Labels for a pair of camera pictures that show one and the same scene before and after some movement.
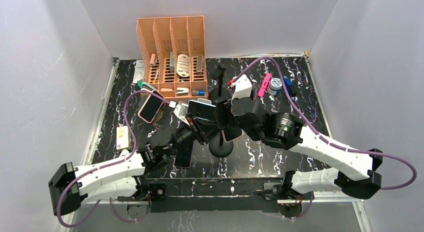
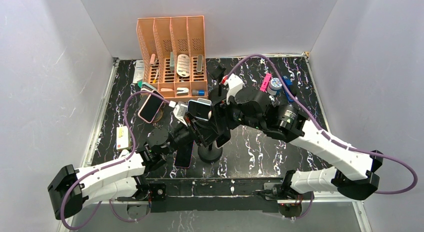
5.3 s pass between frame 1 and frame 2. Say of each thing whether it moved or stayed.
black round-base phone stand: stayed
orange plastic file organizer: stayed
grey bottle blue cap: stayed
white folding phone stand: stayed
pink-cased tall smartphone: moved
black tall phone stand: moved
